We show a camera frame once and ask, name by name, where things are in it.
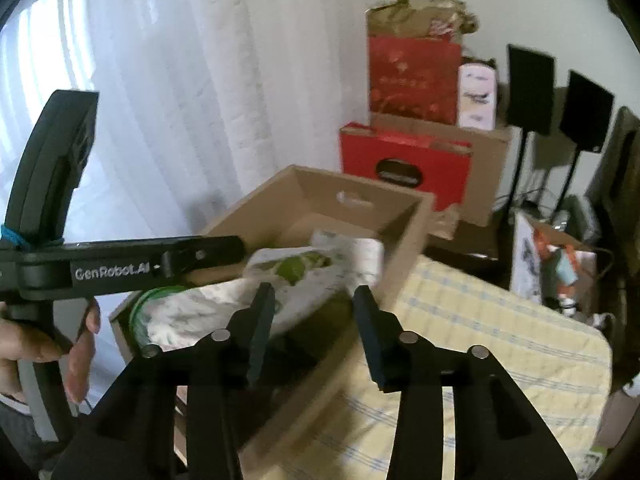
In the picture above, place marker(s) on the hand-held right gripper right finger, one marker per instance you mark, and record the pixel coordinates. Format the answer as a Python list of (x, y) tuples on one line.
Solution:
[(372, 341)]

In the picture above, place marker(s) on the brown sofa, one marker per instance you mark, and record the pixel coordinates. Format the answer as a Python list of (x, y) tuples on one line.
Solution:
[(622, 200)]

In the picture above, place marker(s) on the yellow checked tablecloth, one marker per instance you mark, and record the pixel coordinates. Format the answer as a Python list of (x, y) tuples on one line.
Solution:
[(475, 340)]

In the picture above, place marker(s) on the white sheer curtain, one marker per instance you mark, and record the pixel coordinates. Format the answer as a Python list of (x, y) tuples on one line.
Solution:
[(175, 85)]

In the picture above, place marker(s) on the large brown cardboard box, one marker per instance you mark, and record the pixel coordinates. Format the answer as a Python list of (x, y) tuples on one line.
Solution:
[(492, 175)]

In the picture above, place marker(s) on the red gift bag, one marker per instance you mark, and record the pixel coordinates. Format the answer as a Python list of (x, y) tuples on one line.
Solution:
[(412, 80)]

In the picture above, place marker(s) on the white printed carton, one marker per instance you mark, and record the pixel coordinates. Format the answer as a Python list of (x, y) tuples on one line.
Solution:
[(477, 95)]

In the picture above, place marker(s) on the green labelled food can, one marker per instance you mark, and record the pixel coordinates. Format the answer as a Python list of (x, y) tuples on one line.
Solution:
[(145, 296)]

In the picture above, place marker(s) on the red box with black oval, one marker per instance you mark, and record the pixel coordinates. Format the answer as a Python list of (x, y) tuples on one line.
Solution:
[(360, 155)]

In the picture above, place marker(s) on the orange and teal toy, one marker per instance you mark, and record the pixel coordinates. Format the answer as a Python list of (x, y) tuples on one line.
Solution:
[(560, 266)]

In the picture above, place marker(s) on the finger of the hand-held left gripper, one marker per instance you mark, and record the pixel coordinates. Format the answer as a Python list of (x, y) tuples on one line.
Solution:
[(210, 252)]

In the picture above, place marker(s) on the white floral cloth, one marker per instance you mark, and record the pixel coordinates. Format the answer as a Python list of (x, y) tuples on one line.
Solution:
[(210, 306)]

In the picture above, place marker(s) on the crumpled brown paper bag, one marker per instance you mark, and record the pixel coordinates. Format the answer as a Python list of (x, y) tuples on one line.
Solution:
[(415, 15)]

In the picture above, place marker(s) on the grey electronic device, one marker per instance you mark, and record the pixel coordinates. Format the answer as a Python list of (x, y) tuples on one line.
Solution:
[(582, 215)]

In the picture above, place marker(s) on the printed paper bag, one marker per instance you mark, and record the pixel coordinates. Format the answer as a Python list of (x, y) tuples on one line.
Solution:
[(525, 260)]

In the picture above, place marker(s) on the black speaker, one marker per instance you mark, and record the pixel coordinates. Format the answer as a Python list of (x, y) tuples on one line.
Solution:
[(530, 87), (586, 110)]

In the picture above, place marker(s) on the person's left hand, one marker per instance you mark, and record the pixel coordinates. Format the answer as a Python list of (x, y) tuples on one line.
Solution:
[(80, 365)]

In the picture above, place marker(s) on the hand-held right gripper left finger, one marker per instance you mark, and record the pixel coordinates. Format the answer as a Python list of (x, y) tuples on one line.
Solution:
[(261, 331)]

